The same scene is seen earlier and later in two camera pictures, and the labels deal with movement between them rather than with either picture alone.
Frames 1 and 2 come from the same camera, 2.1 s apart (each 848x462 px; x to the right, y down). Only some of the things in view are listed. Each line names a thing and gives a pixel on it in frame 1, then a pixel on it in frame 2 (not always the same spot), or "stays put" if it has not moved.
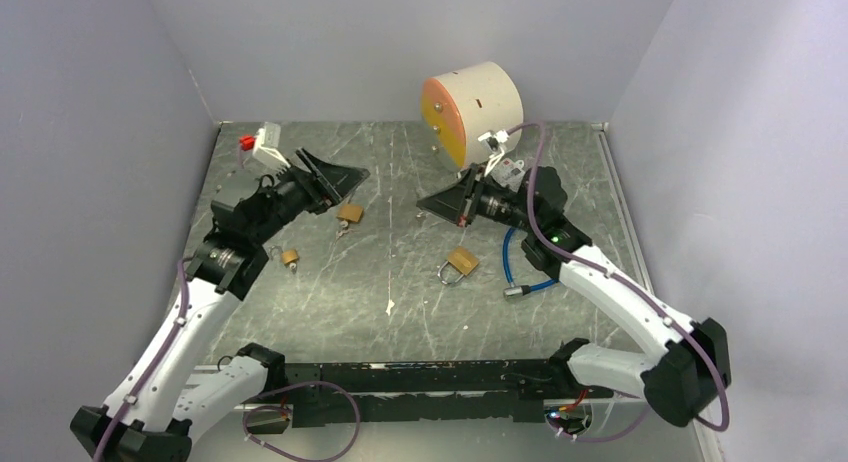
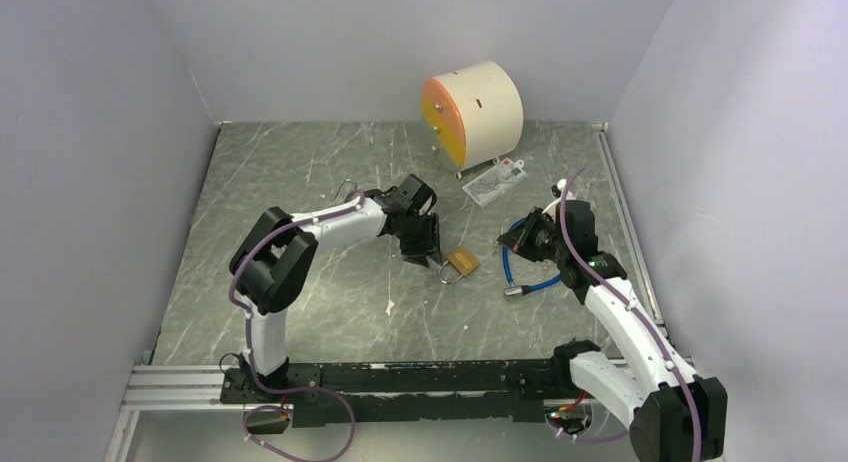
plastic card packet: [510, 172] stays put
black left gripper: [328, 182] to [429, 246]
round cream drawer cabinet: [460, 107] stays put
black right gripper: [456, 202] to [519, 240]
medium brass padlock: [463, 259] stays put
